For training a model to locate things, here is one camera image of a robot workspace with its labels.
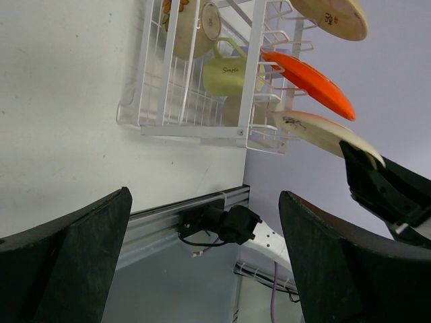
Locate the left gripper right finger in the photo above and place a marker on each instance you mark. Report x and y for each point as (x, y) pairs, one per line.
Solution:
(344, 273)

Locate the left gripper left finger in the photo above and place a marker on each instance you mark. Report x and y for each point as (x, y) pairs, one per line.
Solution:
(62, 270)

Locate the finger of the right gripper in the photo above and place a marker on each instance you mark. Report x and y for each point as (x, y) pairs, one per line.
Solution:
(396, 195)

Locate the cream plate black print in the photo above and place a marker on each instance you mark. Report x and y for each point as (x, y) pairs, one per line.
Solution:
(324, 133)

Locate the orange plate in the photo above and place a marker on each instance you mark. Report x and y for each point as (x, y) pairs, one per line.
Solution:
(317, 85)

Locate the beige plastic cup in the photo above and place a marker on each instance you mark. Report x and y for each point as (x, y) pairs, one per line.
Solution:
(262, 113)

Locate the beige floral saucer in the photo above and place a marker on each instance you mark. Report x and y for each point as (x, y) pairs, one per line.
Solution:
(345, 19)

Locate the light green mug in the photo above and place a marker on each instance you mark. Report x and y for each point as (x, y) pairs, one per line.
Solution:
(225, 75)

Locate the white floral bowl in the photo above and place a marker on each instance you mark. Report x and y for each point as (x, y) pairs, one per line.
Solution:
(208, 27)

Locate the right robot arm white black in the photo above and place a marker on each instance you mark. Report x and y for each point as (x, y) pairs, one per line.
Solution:
(241, 226)

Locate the white wire dish rack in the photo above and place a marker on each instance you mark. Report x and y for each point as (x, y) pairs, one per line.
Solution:
(200, 73)

